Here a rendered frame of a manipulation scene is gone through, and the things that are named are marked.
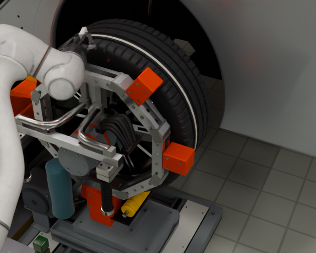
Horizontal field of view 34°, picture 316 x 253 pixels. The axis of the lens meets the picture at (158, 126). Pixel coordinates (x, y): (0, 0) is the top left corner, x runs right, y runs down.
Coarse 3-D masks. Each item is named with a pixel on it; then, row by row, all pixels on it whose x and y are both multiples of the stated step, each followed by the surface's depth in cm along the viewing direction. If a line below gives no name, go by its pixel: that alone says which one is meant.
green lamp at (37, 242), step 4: (40, 236) 177; (36, 240) 176; (40, 240) 176; (44, 240) 176; (36, 244) 175; (40, 244) 174; (44, 244) 175; (48, 244) 178; (36, 248) 176; (40, 248) 175; (44, 248) 176
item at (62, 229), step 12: (84, 204) 258; (72, 216) 252; (60, 228) 246; (72, 228) 244; (60, 240) 245; (72, 240) 240; (84, 240) 241; (96, 240) 240; (168, 240) 246; (84, 252) 241; (96, 252) 236; (108, 252) 235; (120, 252) 236; (156, 252) 235
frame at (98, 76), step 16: (96, 80) 174; (112, 80) 169; (128, 80) 171; (32, 96) 191; (48, 96) 195; (128, 96) 170; (48, 112) 199; (144, 112) 171; (160, 128) 173; (48, 144) 204; (160, 144) 175; (160, 160) 180; (80, 176) 206; (96, 176) 208; (144, 176) 195; (160, 176) 184; (112, 192) 202; (128, 192) 198
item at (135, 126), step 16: (80, 96) 196; (112, 96) 188; (64, 112) 205; (80, 112) 202; (128, 112) 189; (160, 112) 180; (64, 128) 209; (144, 128) 189; (144, 144) 197; (128, 160) 205; (144, 160) 211; (128, 176) 206
